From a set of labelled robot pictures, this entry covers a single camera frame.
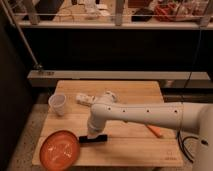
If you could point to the wooden cutting board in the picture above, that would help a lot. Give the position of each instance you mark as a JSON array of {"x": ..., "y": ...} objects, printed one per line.
[{"x": 128, "y": 144}]

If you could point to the orange marker pen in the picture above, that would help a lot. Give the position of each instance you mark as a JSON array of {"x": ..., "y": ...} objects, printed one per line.
[{"x": 155, "y": 130}]

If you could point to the white ceramic cup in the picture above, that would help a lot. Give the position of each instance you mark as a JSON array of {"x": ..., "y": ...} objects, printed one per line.
[{"x": 57, "y": 103}]

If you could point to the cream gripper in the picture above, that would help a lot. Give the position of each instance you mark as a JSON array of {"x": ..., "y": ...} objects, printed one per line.
[{"x": 93, "y": 132}]

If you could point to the orange plate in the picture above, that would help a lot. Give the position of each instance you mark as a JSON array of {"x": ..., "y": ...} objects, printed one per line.
[{"x": 59, "y": 151}]

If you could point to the grey metal rail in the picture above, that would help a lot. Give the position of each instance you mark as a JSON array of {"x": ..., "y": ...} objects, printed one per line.
[{"x": 190, "y": 80}]

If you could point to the white plastic bottle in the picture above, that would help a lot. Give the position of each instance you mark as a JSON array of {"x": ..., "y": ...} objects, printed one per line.
[{"x": 85, "y": 99}]

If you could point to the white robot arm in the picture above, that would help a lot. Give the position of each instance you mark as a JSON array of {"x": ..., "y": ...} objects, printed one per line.
[{"x": 195, "y": 118}]

